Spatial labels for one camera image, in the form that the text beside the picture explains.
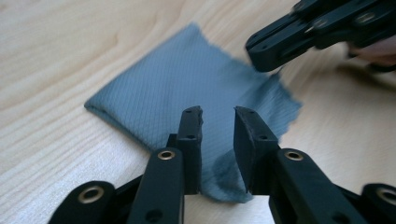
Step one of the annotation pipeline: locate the blue-grey textured cloth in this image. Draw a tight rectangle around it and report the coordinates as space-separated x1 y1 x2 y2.
83 21 303 204

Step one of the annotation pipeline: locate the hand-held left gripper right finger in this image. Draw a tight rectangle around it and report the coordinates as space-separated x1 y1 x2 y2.
233 105 280 196

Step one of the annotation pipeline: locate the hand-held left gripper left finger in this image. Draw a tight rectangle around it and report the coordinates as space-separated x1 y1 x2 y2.
166 105 205 196

